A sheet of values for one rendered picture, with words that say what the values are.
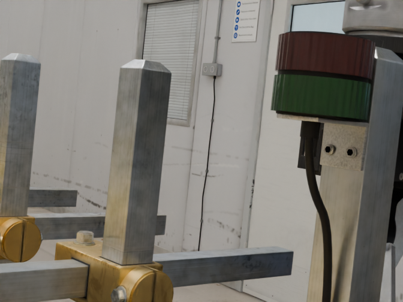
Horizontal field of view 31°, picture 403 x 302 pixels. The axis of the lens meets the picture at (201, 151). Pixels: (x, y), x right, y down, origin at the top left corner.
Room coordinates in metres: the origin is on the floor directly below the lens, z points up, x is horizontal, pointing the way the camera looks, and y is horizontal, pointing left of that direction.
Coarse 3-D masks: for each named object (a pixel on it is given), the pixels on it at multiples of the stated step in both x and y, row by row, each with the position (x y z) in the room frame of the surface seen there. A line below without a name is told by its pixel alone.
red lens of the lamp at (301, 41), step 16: (304, 32) 0.43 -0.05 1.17; (288, 48) 0.43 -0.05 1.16; (304, 48) 0.43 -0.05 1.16; (320, 48) 0.42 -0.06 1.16; (336, 48) 0.42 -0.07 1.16; (352, 48) 0.42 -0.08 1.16; (368, 48) 0.43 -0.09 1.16; (288, 64) 0.43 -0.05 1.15; (304, 64) 0.43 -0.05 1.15; (320, 64) 0.42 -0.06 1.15; (336, 64) 0.42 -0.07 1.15; (352, 64) 0.42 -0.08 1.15; (368, 64) 0.43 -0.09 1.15
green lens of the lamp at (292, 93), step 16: (288, 80) 0.43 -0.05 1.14; (304, 80) 0.42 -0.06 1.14; (320, 80) 0.42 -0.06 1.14; (336, 80) 0.42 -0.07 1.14; (352, 80) 0.42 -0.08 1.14; (272, 96) 0.45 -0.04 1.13; (288, 96) 0.43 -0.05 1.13; (304, 96) 0.42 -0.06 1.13; (320, 96) 0.42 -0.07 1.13; (336, 96) 0.42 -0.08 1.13; (352, 96) 0.43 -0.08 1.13; (368, 96) 0.44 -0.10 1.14; (304, 112) 0.42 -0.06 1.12; (320, 112) 0.42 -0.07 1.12; (336, 112) 0.42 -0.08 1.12; (352, 112) 0.43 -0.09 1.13
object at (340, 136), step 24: (288, 72) 0.44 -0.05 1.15; (312, 72) 0.42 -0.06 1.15; (312, 120) 0.43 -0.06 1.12; (336, 120) 0.44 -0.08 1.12; (360, 120) 0.44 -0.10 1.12; (312, 144) 0.45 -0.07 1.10; (336, 144) 0.47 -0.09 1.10; (360, 144) 0.46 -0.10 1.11; (312, 168) 0.45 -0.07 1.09; (360, 168) 0.46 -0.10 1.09; (312, 192) 0.45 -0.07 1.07
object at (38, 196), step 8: (32, 192) 1.18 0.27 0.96; (40, 192) 1.19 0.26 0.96; (48, 192) 1.20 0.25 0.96; (56, 192) 1.21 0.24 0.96; (64, 192) 1.22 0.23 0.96; (72, 192) 1.23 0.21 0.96; (32, 200) 1.18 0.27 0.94; (40, 200) 1.19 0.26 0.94; (48, 200) 1.20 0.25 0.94; (56, 200) 1.21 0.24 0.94; (64, 200) 1.22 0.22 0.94; (72, 200) 1.23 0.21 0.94
